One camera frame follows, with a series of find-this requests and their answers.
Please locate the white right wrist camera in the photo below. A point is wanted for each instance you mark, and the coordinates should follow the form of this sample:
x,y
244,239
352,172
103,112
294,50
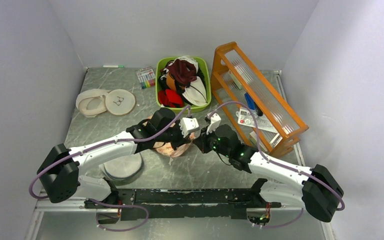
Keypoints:
x,y
214,121

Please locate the open beige mesh laundry bag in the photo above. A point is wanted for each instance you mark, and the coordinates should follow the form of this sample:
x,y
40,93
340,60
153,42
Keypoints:
x,y
91,103

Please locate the maroon bra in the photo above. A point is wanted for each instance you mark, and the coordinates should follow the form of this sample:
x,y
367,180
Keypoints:
x,y
183,71

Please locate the white digital timer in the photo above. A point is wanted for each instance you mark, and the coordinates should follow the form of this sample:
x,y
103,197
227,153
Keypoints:
x,y
246,118

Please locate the black bra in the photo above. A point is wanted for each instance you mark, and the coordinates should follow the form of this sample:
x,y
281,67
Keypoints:
x,y
163,77

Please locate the red bra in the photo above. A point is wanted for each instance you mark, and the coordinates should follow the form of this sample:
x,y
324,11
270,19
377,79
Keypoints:
x,y
170,98

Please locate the white bra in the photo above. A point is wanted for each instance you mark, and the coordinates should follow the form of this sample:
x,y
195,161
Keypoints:
x,y
195,93

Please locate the pack of coloured markers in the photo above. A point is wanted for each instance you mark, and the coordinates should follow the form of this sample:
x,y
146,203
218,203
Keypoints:
x,y
146,77

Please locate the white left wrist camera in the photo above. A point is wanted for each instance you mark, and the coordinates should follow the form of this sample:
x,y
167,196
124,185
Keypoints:
x,y
188,126

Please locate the orange bra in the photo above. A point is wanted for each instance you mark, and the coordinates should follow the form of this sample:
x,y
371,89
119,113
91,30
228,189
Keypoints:
x,y
171,82

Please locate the round white blue-trimmed laundry bag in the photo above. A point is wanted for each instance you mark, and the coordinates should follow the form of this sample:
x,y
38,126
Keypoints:
x,y
122,168

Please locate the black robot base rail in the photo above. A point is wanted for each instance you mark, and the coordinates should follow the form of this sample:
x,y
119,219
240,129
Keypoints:
x,y
186,203

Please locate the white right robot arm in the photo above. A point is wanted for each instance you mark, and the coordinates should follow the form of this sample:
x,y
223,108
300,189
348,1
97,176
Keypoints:
x,y
311,188

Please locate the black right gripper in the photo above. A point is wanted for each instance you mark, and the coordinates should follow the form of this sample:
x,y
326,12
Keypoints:
x,y
201,141

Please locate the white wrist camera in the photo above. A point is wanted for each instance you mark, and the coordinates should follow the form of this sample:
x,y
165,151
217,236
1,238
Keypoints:
x,y
214,121
188,126

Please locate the orange wooden shelf rack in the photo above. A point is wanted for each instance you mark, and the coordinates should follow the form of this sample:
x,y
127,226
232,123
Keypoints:
x,y
286,122

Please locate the peach floral mesh laundry bag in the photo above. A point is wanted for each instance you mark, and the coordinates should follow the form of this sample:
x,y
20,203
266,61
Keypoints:
x,y
175,149

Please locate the green white marker pen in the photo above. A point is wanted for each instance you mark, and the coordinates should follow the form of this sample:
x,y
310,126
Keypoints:
x,y
113,66

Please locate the blue stapler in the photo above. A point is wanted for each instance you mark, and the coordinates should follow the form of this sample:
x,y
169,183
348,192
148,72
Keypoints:
x,y
250,102

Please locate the green plastic basket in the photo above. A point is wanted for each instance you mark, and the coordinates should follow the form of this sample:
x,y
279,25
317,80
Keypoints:
x,y
202,72

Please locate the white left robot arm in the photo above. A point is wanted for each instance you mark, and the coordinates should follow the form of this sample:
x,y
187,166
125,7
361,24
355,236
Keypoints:
x,y
63,172

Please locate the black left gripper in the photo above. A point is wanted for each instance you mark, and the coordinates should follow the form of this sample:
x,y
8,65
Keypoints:
x,y
181,140

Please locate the green white staple box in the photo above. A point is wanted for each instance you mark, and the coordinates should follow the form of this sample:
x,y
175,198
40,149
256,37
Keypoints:
x,y
237,83

